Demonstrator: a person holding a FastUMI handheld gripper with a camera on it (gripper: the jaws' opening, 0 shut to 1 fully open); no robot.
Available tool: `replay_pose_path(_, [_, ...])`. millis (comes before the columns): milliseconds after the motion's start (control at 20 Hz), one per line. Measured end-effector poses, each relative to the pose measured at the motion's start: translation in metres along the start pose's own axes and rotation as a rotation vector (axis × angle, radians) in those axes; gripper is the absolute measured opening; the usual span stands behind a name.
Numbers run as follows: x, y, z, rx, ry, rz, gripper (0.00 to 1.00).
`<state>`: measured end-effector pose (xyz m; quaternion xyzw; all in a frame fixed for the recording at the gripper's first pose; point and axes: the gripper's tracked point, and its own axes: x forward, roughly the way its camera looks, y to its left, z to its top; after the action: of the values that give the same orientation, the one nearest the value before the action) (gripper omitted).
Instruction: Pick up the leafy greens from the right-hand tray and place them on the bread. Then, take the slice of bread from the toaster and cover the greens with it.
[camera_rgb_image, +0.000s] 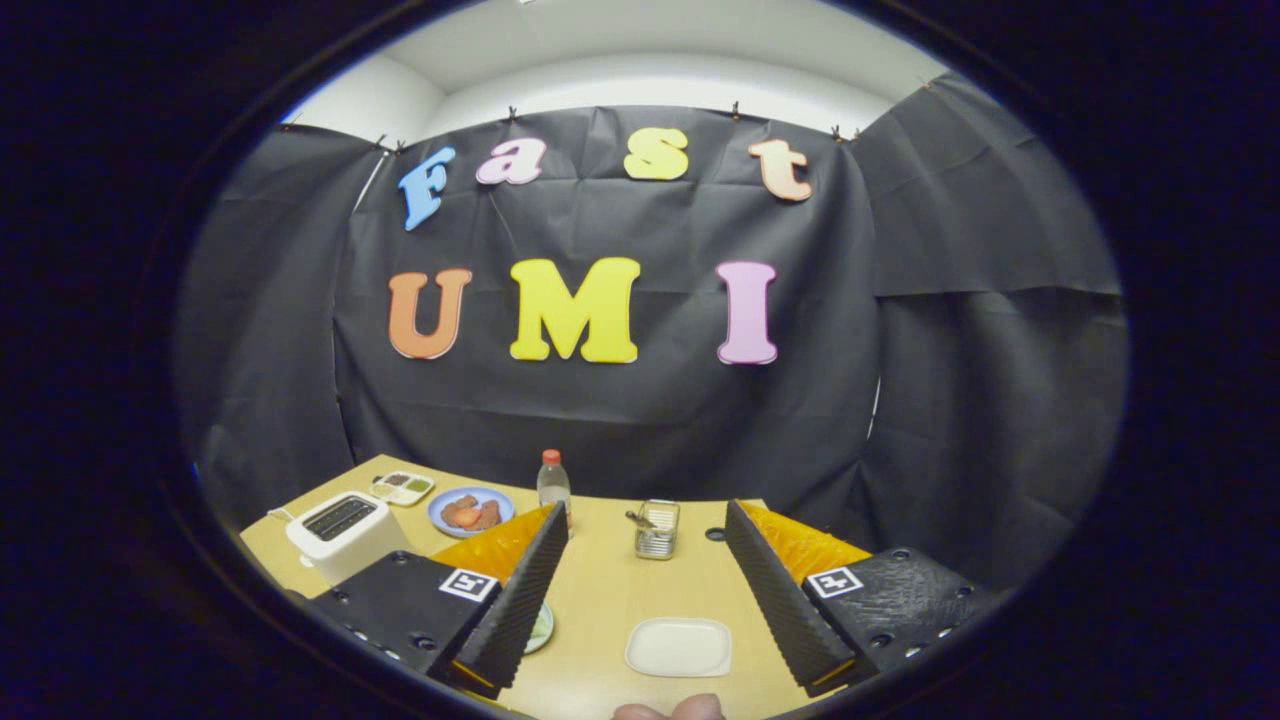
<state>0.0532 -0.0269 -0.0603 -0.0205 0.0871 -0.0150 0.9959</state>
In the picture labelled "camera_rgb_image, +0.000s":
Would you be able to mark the metal utensil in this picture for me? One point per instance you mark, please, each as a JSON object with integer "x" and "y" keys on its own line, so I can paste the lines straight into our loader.
{"x": 638, "y": 519}

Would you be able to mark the black backdrop cloth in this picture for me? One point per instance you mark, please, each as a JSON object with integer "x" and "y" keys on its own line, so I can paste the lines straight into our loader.
{"x": 650, "y": 420}

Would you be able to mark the white toaster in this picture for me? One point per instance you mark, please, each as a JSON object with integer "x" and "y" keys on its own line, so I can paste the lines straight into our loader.
{"x": 345, "y": 540}

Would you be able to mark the brown meat piece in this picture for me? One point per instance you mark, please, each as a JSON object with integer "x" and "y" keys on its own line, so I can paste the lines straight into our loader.
{"x": 456, "y": 503}
{"x": 489, "y": 515}

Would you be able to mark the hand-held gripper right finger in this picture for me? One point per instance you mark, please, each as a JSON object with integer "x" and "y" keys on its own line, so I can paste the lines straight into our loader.
{"x": 775, "y": 600}

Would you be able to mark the clear bottle with red cap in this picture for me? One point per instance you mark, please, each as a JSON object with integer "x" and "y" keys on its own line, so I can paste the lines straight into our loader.
{"x": 553, "y": 485}

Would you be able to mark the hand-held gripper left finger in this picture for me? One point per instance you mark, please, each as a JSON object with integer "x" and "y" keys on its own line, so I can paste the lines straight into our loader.
{"x": 525, "y": 600}

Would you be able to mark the white divided seasoning tray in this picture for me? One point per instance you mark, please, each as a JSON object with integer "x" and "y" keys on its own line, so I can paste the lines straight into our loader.
{"x": 402, "y": 489}

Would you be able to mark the round blue plate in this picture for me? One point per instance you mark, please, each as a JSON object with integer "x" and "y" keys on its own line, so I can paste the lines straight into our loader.
{"x": 438, "y": 518}

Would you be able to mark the round pale green plate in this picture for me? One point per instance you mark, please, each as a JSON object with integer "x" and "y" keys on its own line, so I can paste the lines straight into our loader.
{"x": 543, "y": 630}

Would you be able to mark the white rectangular plate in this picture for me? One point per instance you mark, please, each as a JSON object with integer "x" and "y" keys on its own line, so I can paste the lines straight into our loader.
{"x": 680, "y": 648}

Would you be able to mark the clear utensil holder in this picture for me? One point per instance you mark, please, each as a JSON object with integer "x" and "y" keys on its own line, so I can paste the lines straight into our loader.
{"x": 660, "y": 540}

